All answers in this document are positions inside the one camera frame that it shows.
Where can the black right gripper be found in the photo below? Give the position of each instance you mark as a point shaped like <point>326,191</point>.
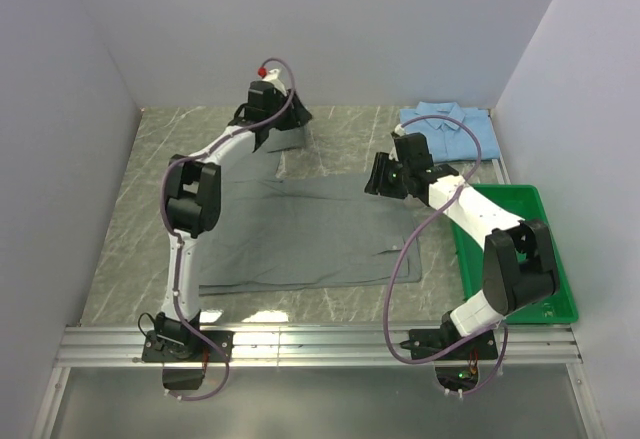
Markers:
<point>378,182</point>

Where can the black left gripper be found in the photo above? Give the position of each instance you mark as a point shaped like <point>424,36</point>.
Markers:
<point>297,116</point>

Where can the grey long sleeve shirt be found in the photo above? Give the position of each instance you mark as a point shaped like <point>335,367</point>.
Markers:
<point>277,234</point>

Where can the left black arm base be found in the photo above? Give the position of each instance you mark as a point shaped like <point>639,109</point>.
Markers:
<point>183,367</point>

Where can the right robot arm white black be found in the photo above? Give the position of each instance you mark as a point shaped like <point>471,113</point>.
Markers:
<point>519,265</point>

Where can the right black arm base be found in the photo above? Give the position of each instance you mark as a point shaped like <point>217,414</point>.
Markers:
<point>467,367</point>

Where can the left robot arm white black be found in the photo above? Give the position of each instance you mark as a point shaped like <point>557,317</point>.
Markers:
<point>191,203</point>

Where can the folded light blue shirt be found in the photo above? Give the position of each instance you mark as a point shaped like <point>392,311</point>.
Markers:
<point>447,142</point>

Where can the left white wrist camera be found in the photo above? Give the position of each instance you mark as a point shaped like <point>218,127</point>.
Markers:
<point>269,75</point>

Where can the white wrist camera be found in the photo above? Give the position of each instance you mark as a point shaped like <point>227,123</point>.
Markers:
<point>398,131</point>
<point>269,75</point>

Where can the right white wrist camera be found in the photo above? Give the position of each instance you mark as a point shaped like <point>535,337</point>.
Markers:
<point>398,131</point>

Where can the aluminium mounting rail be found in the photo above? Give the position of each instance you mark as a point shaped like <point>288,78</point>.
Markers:
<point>305,345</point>

